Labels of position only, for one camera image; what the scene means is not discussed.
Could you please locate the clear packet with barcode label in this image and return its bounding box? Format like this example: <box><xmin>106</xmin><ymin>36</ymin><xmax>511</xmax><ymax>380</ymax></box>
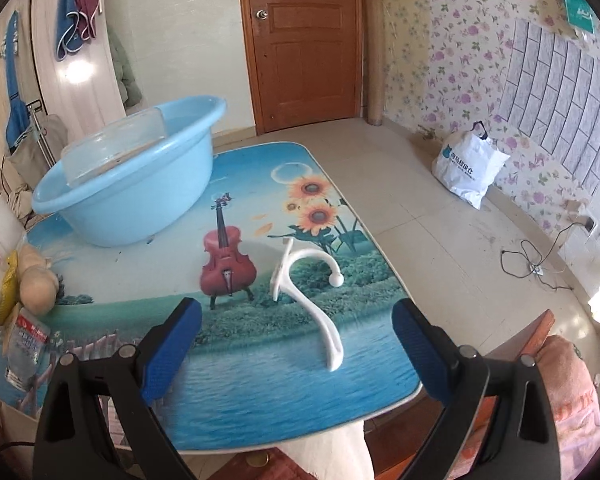
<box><xmin>2</xmin><ymin>306</ymin><xmax>53</xmax><ymax>393</ymax></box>

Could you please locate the teal package on wall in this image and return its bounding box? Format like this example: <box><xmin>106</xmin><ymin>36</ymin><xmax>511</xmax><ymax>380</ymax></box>
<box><xmin>560</xmin><ymin>0</ymin><xmax>596</xmax><ymax>36</ymax></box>

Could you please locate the light blue plastic basin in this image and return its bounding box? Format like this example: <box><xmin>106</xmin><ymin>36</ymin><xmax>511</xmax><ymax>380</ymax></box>
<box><xmin>31</xmin><ymin>96</ymin><xmax>227</xmax><ymax>247</ymax></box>

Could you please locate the beige rolled mat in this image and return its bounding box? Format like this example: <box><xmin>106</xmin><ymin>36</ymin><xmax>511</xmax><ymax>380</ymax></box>
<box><xmin>362</xmin><ymin>0</ymin><xmax>387</xmax><ymax>127</ymax></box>

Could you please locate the brown wooden board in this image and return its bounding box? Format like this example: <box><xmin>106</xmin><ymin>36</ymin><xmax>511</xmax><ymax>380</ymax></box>
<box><xmin>480</xmin><ymin>309</ymin><xmax>556</xmax><ymax>361</ymax></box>

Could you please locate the brown wooden door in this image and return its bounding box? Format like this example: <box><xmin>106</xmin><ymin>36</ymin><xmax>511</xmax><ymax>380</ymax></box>
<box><xmin>237</xmin><ymin>0</ymin><xmax>366</xmax><ymax>136</ymax></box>

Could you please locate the white cylindrical appliance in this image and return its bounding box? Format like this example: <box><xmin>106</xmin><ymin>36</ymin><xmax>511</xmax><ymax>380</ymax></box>
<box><xmin>0</xmin><ymin>200</ymin><xmax>28</xmax><ymax>256</ymax></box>

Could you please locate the blue hanging bag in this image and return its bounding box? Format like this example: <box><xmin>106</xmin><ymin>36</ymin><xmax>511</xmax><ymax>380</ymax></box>
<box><xmin>2</xmin><ymin>10</ymin><xmax>31</xmax><ymax>151</ymax></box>

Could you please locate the white wood-grain board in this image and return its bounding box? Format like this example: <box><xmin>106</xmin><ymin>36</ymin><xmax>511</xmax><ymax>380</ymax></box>
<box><xmin>30</xmin><ymin>0</ymin><xmax>126</xmax><ymax>126</ymax></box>

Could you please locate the grey brick wall panel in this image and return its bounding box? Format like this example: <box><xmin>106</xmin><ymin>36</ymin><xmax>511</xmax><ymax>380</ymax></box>
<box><xmin>497</xmin><ymin>17</ymin><xmax>600</xmax><ymax>196</ymax></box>

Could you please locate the scenery printed desktop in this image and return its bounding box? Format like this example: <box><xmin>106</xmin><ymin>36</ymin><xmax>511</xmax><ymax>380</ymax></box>
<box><xmin>0</xmin><ymin>141</ymin><xmax>426</xmax><ymax>453</ymax></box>

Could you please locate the blue hanging towel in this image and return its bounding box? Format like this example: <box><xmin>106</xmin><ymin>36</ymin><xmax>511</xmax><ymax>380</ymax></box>
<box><xmin>55</xmin><ymin>0</ymin><xmax>88</xmax><ymax>61</ymax></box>

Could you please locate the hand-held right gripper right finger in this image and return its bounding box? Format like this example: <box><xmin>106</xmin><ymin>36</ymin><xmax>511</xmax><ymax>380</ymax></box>
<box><xmin>391</xmin><ymin>298</ymin><xmax>563</xmax><ymax>480</ymax></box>

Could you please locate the clear plastic box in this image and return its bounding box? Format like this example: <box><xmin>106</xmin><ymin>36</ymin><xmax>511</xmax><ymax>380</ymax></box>
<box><xmin>60</xmin><ymin>107</ymin><xmax>168</xmax><ymax>188</ymax></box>

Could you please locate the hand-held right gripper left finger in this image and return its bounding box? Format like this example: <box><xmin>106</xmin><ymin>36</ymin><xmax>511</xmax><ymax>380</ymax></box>
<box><xmin>32</xmin><ymin>297</ymin><xmax>203</xmax><ymax>480</ymax></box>

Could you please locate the metal rack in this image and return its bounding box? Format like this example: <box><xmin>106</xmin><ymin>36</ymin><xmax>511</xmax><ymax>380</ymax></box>
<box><xmin>27</xmin><ymin>101</ymin><xmax>56</xmax><ymax>171</ymax></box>

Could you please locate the grey tote bag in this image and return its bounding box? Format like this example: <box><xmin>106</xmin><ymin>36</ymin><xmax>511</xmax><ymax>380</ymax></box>
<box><xmin>7</xmin><ymin>115</ymin><xmax>68</xmax><ymax>191</ymax></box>

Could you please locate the white plastic shopping bag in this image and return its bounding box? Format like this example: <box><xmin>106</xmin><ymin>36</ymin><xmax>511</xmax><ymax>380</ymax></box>
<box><xmin>431</xmin><ymin>121</ymin><xmax>511</xmax><ymax>211</ymax></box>

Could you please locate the brown plush toy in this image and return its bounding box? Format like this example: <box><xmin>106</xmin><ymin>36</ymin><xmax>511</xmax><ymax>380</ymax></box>
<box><xmin>17</xmin><ymin>244</ymin><xmax>63</xmax><ymax>315</ymax></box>

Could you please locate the black floor cable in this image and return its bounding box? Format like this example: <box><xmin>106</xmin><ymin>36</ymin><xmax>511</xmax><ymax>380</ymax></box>
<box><xmin>500</xmin><ymin>220</ymin><xmax>588</xmax><ymax>291</ymax></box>

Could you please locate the white curved plastic hook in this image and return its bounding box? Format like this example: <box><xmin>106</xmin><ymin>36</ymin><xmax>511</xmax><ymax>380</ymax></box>
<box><xmin>271</xmin><ymin>237</ymin><xmax>345</xmax><ymax>373</ymax></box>

